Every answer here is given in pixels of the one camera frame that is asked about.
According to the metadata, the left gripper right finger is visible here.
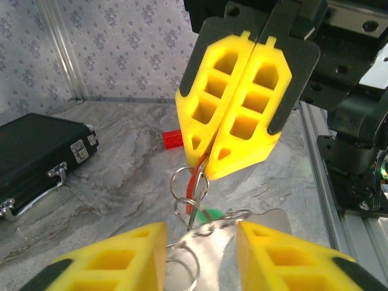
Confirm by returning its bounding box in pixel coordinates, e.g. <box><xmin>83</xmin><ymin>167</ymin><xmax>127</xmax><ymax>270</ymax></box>
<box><xmin>236</xmin><ymin>221</ymin><xmax>388</xmax><ymax>291</ymax></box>

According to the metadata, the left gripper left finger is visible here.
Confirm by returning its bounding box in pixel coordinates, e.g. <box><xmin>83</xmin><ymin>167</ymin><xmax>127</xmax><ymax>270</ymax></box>
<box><xmin>18</xmin><ymin>222</ymin><xmax>167</xmax><ymax>291</ymax></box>

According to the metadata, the silver metal keychain with rings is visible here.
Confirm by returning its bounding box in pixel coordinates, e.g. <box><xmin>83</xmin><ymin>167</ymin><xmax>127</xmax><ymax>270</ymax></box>
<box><xmin>165</xmin><ymin>166</ymin><xmax>293</xmax><ymax>291</ymax></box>

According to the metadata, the red capped key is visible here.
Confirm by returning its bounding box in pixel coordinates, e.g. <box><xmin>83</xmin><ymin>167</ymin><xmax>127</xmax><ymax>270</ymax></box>
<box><xmin>186</xmin><ymin>156</ymin><xmax>210</xmax><ymax>233</ymax></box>

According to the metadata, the red plastic block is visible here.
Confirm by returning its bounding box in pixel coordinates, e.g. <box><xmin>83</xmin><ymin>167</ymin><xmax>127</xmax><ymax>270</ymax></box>
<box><xmin>162</xmin><ymin>129</ymin><xmax>184</xmax><ymax>152</ymax></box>

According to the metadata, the black case with metal clasps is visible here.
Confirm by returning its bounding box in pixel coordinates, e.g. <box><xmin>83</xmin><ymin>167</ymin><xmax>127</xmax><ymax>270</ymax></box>
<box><xmin>0</xmin><ymin>112</ymin><xmax>100</xmax><ymax>222</ymax></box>

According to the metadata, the aluminium side rail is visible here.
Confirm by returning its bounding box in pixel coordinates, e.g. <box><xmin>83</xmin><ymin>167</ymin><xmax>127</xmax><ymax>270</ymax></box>
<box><xmin>298</xmin><ymin>101</ymin><xmax>388</xmax><ymax>291</ymax></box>

